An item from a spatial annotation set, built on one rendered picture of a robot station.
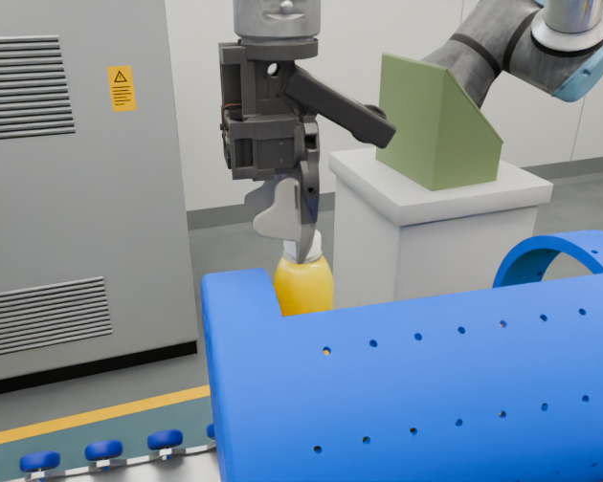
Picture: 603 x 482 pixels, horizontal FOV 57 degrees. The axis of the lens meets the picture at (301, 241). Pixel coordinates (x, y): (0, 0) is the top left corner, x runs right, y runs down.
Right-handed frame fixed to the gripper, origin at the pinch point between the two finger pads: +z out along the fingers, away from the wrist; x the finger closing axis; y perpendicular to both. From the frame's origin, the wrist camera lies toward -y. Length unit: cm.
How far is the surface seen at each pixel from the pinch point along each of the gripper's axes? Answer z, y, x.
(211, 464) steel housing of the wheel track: 32.3, 11.6, -2.3
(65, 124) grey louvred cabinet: 21, 45, -141
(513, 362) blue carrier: 6.3, -15.8, 16.1
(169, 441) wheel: 27.5, 16.3, -2.8
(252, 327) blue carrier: 2.5, 6.9, 10.6
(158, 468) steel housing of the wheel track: 32.3, 18.3, -3.3
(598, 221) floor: 127, -255, -227
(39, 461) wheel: 27.2, 31.5, -2.9
